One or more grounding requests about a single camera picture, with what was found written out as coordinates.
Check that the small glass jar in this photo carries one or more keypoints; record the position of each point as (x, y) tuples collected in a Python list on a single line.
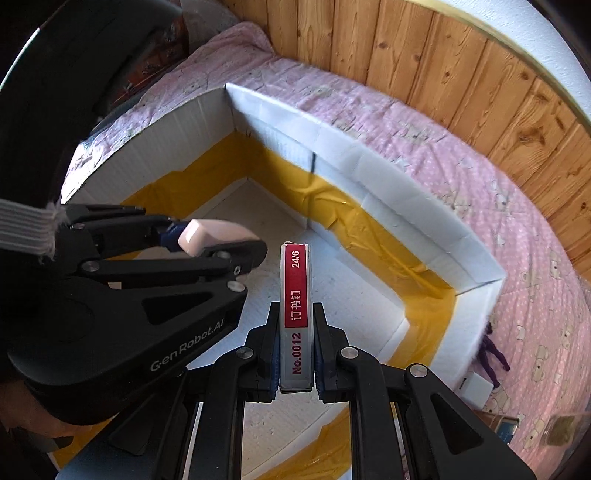
[(561, 431)]

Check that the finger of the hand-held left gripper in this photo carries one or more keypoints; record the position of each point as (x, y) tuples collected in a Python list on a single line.
[(194, 267), (171, 236)]

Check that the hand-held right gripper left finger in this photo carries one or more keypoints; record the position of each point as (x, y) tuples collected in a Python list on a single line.
[(274, 364)]

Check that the pink bear-print blanket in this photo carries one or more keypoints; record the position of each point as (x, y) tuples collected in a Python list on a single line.
[(415, 129)]

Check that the staple box with red label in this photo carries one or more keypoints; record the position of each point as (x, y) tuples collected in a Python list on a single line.
[(295, 323)]

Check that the grey-blue patterned bed sheet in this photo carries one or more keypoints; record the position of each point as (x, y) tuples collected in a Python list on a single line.
[(99, 130)]

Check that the blue card pack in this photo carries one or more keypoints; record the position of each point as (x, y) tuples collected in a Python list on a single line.
[(508, 429)]

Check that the person's left forearm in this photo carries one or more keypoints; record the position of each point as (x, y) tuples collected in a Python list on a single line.
[(23, 413)]

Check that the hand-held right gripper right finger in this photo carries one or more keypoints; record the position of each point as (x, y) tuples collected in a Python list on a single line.
[(318, 364)]

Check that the white cardboard box yellow tape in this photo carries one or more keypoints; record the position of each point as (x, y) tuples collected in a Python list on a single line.
[(364, 295)]

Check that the purple silver action figure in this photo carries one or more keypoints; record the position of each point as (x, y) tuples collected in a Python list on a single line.
[(495, 353)]

